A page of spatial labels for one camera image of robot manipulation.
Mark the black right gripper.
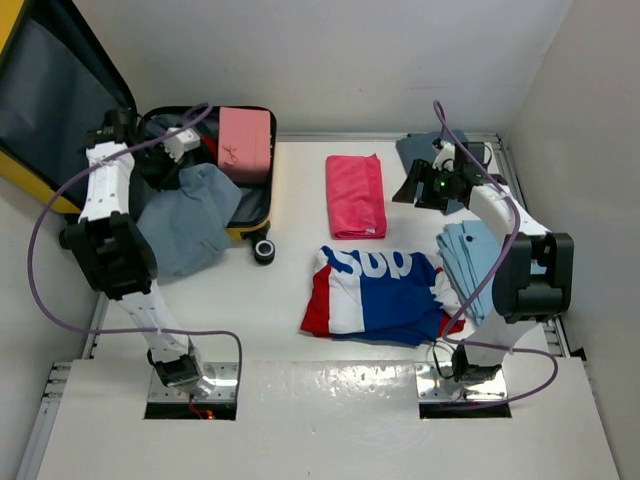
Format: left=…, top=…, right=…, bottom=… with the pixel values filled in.
left=394, top=159, right=462, bottom=211

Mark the pink towel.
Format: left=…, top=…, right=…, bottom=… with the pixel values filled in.
left=325, top=154, right=387, bottom=240

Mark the grey blue garment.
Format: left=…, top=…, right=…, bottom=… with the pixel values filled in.
left=137, top=127, right=242, bottom=277

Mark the blue white red shirt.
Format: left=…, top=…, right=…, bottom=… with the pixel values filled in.
left=300, top=246, right=461, bottom=347

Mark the yellow suitcase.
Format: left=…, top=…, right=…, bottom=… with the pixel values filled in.
left=1, top=1, right=277, bottom=265

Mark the dark grey garment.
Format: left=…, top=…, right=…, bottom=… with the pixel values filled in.
left=395, top=131, right=494, bottom=173

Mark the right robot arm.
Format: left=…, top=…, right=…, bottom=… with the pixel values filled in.
left=392, top=160, right=574, bottom=383

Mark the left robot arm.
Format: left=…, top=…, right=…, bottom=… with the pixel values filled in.
left=61, top=109, right=212, bottom=399

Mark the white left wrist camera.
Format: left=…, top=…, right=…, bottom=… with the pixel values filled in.
left=162, top=127, right=200, bottom=164

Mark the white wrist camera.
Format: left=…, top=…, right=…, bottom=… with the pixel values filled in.
left=162, top=127, right=200, bottom=164
left=432, top=139, right=455, bottom=172

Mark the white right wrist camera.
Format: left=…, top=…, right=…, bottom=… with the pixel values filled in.
left=432, top=139, right=455, bottom=172

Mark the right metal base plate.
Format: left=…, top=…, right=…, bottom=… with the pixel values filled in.
left=414, top=361, right=508, bottom=404

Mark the metal base plate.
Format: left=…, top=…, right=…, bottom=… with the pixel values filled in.
left=147, top=362, right=239, bottom=404
left=414, top=361, right=508, bottom=404

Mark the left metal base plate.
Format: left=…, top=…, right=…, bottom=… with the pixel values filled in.
left=147, top=362, right=239, bottom=404

